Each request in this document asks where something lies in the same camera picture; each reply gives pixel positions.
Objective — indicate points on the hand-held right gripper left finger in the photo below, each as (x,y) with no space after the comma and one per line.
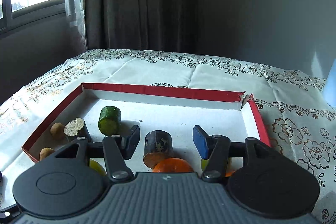
(132,140)

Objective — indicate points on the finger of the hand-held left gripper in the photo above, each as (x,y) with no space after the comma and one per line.
(9,212)

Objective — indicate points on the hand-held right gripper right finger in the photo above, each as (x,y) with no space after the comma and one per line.
(199,141)

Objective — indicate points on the green plum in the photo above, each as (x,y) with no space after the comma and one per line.
(95,166)
(204,164)

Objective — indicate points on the mottled dark sugarcane piece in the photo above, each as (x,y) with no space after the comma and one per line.
(157,146)

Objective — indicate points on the green cucumber piece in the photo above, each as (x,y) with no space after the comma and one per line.
(109,120)

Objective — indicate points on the orange mandarin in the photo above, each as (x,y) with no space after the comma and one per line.
(172,165)
(230,173)

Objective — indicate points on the red cardboard tray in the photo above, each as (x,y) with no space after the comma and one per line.
(170,113)

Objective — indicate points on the brown longan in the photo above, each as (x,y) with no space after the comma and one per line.
(57,130)
(46,153)

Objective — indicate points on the white floral tablecloth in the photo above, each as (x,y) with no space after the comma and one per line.
(157,69)

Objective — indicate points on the light blue electric kettle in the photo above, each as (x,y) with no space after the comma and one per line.
(331,87)

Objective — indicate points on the white sheer lace curtain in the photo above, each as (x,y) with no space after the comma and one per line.
(76,3)

